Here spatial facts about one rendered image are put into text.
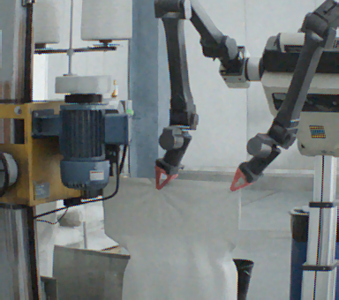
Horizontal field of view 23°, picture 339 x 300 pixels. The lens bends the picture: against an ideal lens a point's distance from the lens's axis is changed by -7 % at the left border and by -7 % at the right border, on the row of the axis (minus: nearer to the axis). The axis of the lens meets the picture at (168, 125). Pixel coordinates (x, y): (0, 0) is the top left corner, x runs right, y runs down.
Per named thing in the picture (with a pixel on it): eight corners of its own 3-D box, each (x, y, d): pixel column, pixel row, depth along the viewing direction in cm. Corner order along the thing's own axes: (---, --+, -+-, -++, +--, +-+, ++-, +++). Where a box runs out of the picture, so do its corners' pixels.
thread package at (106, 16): (141, 42, 280) (141, -9, 279) (116, 41, 265) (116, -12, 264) (96, 44, 287) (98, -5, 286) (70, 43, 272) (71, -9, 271)
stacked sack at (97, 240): (126, 248, 664) (126, 228, 663) (82, 262, 604) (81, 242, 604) (79, 242, 683) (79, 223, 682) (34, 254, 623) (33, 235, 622)
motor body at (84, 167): (118, 186, 268) (117, 103, 267) (94, 191, 255) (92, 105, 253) (76, 183, 275) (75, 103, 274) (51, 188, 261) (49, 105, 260)
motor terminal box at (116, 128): (132, 151, 269) (132, 112, 269) (130, 154, 259) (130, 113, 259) (105, 151, 269) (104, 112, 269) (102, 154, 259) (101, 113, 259)
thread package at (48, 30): (69, 44, 291) (71, -4, 290) (46, 44, 278) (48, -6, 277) (33, 47, 297) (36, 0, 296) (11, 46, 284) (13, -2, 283)
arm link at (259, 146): (297, 136, 268) (281, 121, 273) (280, 130, 259) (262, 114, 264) (277, 168, 271) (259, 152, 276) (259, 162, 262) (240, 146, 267)
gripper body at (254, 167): (236, 167, 271) (252, 150, 269) (248, 163, 281) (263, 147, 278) (249, 182, 270) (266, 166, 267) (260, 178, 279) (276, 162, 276)
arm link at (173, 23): (191, -4, 271) (160, -5, 276) (182, 0, 267) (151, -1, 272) (203, 123, 287) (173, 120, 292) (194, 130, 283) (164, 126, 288)
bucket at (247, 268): (259, 296, 548) (260, 259, 547) (243, 306, 521) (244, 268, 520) (217, 293, 561) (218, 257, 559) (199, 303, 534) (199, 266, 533)
